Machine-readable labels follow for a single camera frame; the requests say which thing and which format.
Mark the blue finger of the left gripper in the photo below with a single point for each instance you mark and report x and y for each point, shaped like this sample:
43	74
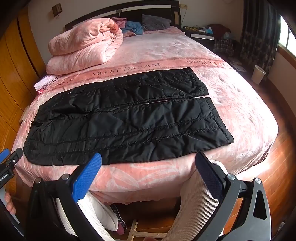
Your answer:
14	157
4	154

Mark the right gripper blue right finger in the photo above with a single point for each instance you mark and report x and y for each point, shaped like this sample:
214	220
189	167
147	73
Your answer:
212	175

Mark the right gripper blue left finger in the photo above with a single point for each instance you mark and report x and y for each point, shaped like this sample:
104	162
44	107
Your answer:
84	176

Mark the black padded pants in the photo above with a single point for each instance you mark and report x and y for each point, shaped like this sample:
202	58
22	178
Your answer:
137	118

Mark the person's left hand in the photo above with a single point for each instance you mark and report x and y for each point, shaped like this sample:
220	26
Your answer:
9	206

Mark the wooden stool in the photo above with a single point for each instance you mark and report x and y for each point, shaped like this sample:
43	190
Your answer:
134	233

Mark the folded pink white towel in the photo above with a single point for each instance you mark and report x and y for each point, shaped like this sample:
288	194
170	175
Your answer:
47	79

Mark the wooden wardrobe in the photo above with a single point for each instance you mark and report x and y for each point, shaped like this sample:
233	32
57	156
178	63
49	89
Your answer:
21	67

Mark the white waste bin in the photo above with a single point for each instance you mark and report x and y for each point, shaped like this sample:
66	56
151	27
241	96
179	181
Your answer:
258	74

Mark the folded pink comforter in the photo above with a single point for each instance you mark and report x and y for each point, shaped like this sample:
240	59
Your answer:
91	43

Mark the black nightstand with clutter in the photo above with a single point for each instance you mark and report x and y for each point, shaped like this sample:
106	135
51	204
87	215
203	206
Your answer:
207	40

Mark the dark patterned curtain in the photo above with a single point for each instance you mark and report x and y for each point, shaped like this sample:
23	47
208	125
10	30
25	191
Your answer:
260	34

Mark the window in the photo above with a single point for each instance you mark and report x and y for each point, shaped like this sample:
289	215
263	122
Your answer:
287	39

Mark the dark grey pillow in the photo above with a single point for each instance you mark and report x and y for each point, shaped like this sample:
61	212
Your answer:
155	23

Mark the blue garment on bed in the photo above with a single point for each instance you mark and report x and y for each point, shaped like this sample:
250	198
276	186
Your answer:
134	27

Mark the dark wooden headboard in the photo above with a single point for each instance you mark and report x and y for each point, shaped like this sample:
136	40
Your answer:
133	11

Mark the left wall lamp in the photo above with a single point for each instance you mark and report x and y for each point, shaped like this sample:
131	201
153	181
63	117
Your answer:
57	9

